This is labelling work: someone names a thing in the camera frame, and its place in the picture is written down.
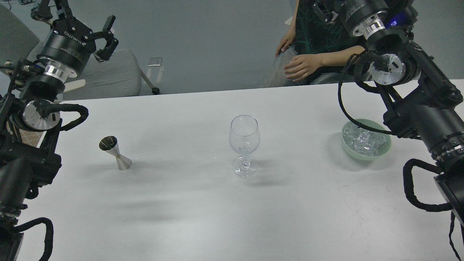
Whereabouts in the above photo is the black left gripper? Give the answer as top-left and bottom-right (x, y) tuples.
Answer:
(30, 0), (119, 78)

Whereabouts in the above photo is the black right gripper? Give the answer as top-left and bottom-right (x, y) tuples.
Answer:
(313, 0), (388, 38)

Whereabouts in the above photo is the steel cocktail jigger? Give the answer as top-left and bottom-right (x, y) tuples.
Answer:
(98, 136), (132, 171)

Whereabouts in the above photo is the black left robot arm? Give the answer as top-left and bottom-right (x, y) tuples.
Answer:
(0, 0), (118, 261)

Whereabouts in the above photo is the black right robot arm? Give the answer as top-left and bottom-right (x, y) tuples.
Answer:
(312, 0), (464, 233)

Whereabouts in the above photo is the green bowl of ice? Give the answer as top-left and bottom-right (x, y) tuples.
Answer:
(341, 121), (392, 161)

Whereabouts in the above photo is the clear wine glass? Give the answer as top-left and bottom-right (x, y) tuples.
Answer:
(229, 115), (260, 177)

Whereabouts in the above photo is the person's right hand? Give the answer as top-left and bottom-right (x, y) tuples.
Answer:
(275, 27), (295, 57)

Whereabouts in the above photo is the person's left hand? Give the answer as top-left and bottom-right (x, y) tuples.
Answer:
(284, 54), (323, 82)

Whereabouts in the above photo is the person in dark shirt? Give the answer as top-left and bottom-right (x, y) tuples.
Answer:
(260, 0), (366, 88)

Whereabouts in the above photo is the grey office chair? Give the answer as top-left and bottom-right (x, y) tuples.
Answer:
(0, 5), (160, 100)

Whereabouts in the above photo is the brown checkered cushion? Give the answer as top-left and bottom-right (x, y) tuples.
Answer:
(20, 129), (44, 147)

